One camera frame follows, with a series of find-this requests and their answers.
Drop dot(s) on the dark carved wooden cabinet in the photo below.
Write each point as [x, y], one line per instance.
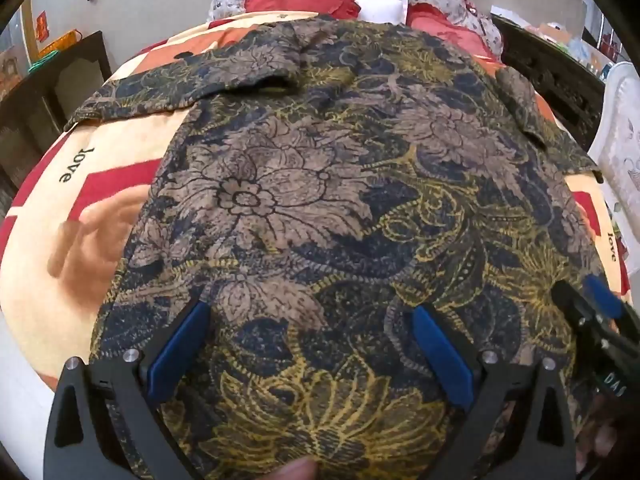
[550, 75]

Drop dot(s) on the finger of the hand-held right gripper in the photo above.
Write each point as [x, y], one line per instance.
[567, 302]
[602, 295]

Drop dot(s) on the red wall poster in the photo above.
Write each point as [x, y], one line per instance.
[42, 25]

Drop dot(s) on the red and cream printed blanket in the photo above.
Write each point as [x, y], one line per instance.
[90, 180]

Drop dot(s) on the dark floral batik shirt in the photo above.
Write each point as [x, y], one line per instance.
[320, 185]

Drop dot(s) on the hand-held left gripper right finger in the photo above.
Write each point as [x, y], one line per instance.
[445, 355]

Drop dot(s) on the white plastic chair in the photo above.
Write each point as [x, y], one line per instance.
[620, 140]

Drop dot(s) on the orange bag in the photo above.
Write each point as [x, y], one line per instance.
[60, 42]

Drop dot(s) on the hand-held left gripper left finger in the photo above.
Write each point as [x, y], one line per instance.
[180, 350]

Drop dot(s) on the green packet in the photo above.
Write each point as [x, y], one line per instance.
[40, 62]

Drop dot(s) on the white pillow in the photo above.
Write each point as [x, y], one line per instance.
[380, 7]

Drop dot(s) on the person's right hand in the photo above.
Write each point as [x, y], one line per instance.
[600, 440]

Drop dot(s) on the person's left hand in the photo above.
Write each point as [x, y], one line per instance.
[299, 470]

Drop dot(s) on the square red pillow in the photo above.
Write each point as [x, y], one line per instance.
[440, 27]

